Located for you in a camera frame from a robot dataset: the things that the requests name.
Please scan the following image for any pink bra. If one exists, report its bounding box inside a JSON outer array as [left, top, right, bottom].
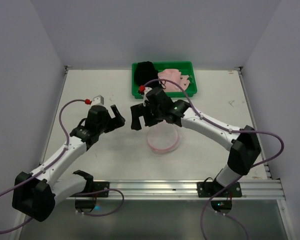
[[158, 68, 190, 93]]

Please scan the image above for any black bra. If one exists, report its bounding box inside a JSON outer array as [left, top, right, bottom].
[[133, 61, 158, 87]]

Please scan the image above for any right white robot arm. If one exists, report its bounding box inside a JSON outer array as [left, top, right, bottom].
[[130, 87, 261, 191]]

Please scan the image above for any green plastic tray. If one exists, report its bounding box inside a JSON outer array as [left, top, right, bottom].
[[131, 61, 197, 99]]

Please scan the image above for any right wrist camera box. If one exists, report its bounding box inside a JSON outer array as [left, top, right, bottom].
[[138, 85, 153, 107]]

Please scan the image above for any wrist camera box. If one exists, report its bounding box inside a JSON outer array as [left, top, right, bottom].
[[90, 95, 105, 106], [138, 85, 153, 107]]

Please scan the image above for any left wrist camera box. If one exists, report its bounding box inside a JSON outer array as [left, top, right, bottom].
[[90, 95, 105, 106]]

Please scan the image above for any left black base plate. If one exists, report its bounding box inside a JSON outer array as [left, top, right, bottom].
[[70, 181, 110, 198]]

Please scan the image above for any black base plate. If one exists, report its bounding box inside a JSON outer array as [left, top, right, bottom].
[[70, 181, 110, 198], [196, 177, 243, 198]]

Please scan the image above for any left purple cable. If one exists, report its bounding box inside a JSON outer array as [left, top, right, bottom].
[[0, 98, 125, 235]]

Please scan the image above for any purple cable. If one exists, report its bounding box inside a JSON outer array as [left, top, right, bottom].
[[143, 79, 285, 240], [0, 98, 125, 235]]

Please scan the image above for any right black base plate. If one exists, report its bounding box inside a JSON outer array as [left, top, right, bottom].
[[196, 177, 243, 198]]

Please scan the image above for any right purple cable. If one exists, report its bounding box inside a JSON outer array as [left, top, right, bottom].
[[143, 79, 285, 240]]

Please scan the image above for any aluminium mounting rail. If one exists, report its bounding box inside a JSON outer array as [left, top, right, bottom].
[[22, 178, 287, 201]]

